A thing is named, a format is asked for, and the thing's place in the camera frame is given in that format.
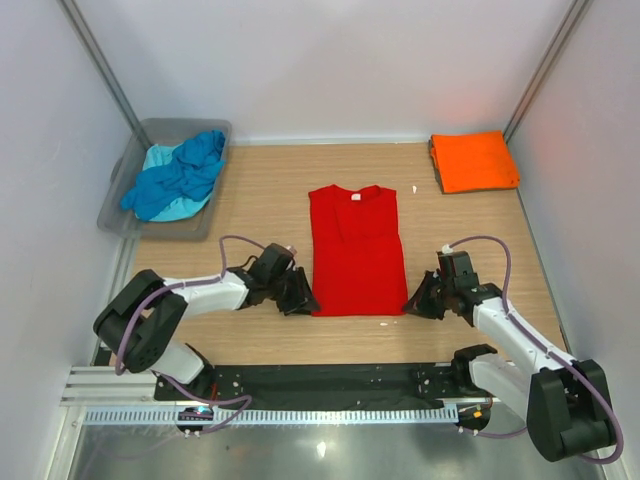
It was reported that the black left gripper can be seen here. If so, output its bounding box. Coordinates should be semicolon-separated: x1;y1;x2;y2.
267;267;320;316

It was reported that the red t shirt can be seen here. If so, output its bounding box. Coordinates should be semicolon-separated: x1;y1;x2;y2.
309;185;408;317

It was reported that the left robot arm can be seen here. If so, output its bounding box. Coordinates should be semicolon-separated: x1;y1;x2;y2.
93;243;321;400

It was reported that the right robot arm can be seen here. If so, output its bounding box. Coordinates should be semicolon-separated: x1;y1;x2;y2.
403;247;623;462

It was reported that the folded orange t shirt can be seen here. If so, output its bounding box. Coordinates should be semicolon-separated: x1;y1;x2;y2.
431;131;520;194

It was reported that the light blue t shirt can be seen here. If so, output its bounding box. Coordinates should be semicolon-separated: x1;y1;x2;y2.
130;145;219;223

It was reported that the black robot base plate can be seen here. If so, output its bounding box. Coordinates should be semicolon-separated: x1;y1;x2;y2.
182;363;489;403

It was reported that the white slotted cable duct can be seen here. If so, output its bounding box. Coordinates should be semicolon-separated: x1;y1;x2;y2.
83;404;458;426

